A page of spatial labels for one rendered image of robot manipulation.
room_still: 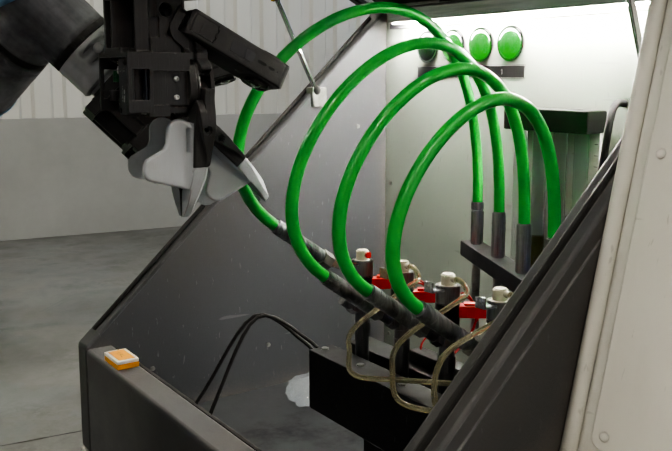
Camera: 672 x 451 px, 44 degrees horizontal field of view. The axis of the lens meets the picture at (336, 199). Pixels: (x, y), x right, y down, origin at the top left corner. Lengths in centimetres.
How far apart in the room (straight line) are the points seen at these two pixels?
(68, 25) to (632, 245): 60
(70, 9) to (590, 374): 63
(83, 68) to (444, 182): 65
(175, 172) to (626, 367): 43
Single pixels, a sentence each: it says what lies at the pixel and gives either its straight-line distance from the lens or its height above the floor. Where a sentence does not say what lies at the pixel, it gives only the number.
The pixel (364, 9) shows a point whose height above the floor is 141.
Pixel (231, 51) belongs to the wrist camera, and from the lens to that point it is 79.
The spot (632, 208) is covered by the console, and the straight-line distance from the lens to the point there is 81.
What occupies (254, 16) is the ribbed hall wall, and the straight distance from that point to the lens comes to 796.
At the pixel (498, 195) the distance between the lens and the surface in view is 110.
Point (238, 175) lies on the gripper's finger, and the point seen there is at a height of 122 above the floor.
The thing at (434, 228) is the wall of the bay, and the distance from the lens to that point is 139.
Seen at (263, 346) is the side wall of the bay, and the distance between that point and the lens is 139.
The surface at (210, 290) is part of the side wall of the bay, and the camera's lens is 132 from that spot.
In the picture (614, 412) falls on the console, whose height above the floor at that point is 104.
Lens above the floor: 133
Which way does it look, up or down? 8 degrees down
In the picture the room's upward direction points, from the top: straight up
